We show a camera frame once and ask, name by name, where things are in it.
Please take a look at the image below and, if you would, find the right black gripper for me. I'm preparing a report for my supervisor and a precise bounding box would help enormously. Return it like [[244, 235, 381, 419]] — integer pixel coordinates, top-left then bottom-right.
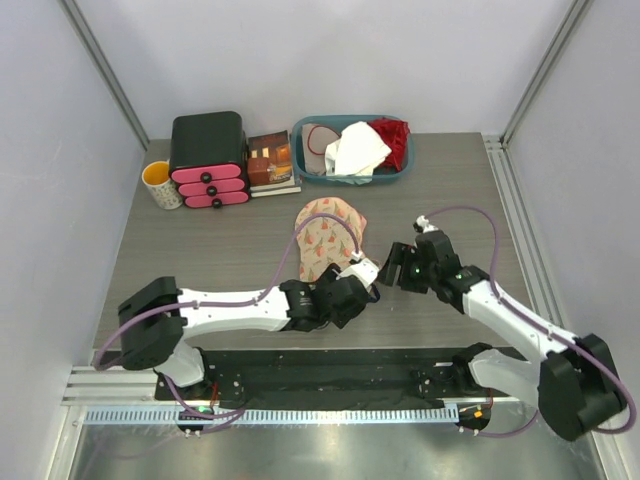
[[377, 242, 438, 294]]

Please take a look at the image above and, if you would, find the pink mesh laundry bag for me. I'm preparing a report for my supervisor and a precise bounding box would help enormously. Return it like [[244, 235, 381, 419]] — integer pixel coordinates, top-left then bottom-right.
[[294, 197, 367, 289]]

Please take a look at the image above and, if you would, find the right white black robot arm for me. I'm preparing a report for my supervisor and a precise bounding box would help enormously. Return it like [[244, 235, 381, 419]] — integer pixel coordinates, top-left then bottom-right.
[[378, 230, 637, 441]]

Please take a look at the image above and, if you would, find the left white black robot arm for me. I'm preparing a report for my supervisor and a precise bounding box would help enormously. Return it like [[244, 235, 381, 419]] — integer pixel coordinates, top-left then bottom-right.
[[118, 260, 378, 399]]

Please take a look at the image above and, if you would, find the teal plastic basket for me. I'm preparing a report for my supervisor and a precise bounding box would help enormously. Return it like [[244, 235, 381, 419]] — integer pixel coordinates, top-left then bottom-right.
[[290, 114, 415, 185]]

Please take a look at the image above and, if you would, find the white cloth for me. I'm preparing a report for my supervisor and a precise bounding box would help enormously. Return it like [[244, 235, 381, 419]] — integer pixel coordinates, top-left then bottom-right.
[[324, 121, 392, 176]]

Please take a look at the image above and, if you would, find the red garment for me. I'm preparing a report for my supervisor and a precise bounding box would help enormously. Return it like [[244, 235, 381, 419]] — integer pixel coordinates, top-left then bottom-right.
[[368, 117, 410, 172]]

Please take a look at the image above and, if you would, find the grey cloth with red loop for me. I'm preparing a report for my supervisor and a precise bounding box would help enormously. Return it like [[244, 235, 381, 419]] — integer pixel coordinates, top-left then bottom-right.
[[301, 123, 340, 176]]

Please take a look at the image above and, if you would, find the stack of books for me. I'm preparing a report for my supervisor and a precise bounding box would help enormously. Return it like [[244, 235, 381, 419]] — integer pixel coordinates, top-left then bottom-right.
[[247, 130, 300, 196]]

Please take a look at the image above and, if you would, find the black pink drawer organizer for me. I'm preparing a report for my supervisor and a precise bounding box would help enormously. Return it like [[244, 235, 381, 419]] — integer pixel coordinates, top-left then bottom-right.
[[169, 111, 250, 209]]

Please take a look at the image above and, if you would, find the yellow inside patterned mug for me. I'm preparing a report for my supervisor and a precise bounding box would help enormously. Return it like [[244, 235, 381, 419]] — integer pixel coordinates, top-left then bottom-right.
[[141, 160, 183, 210]]

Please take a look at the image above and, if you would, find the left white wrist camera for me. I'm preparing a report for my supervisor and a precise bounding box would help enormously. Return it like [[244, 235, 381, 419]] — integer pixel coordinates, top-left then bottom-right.
[[338, 251, 380, 290]]

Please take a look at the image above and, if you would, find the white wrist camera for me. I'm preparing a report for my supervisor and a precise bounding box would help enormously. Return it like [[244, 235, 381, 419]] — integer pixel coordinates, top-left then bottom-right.
[[338, 251, 380, 290], [413, 215, 439, 235]]

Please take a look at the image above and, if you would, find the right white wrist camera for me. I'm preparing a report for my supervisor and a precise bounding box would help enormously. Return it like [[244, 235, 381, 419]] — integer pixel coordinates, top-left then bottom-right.
[[413, 215, 439, 235]]

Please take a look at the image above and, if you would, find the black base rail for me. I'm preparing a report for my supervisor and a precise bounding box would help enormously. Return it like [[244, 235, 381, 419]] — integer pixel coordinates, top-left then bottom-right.
[[179, 348, 489, 411]]

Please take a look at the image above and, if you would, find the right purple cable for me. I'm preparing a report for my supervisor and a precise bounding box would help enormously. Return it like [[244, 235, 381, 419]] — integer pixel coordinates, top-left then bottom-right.
[[424, 206, 631, 439]]

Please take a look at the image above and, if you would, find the white slotted cable duct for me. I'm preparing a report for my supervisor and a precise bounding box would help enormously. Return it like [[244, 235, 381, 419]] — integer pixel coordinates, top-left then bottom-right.
[[84, 404, 459, 426]]

